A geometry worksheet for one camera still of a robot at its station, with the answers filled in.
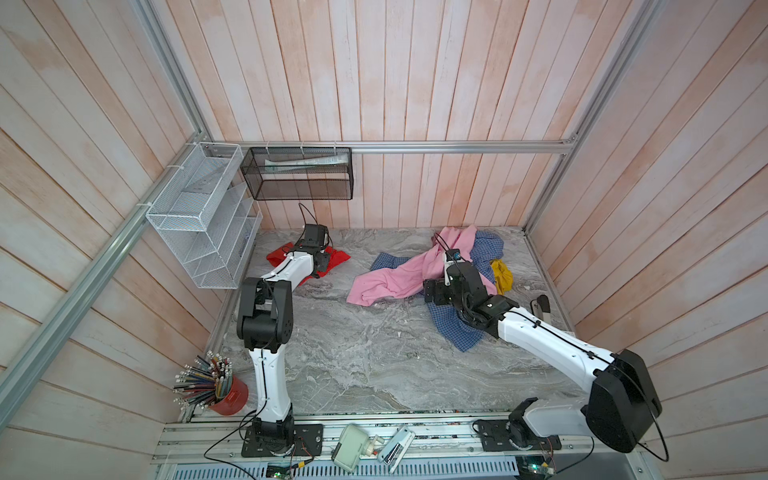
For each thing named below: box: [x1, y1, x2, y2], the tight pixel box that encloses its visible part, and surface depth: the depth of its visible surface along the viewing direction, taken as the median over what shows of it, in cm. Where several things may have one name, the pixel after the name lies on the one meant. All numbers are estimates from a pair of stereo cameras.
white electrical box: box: [331, 424, 369, 473], surface depth 70 cm
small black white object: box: [530, 294, 551, 323], surface depth 96 cm
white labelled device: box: [378, 426, 416, 473], surface depth 71 cm
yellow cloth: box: [490, 259, 513, 296], surface depth 103 cm
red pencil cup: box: [173, 349, 249, 416], surface depth 71 cm
